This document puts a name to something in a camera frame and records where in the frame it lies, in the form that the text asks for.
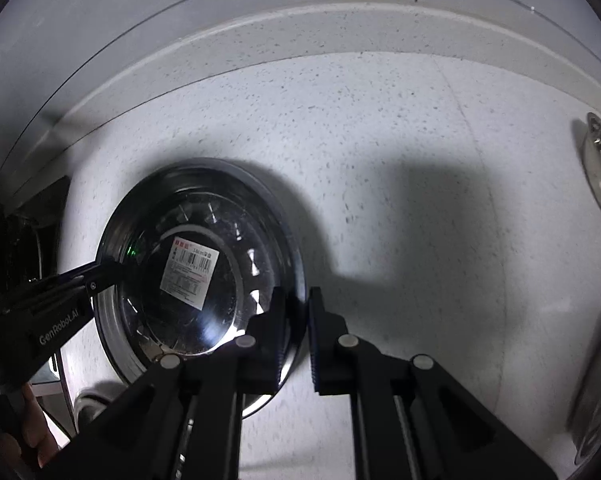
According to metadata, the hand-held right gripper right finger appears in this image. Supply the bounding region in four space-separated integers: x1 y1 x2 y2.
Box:
308 286 557 480

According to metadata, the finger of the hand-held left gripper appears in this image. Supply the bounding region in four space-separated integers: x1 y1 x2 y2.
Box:
40 259 127 302

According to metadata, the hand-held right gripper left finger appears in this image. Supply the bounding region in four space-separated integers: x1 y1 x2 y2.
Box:
74 286 290 480

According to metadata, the labelled stainless steel plate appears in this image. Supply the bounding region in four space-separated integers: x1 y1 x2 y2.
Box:
92 157 307 418

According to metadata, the person's left hand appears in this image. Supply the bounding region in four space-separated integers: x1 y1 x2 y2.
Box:
0 382 58 478

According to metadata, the white round object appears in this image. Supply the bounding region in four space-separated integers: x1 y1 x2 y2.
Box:
74 380 127 431

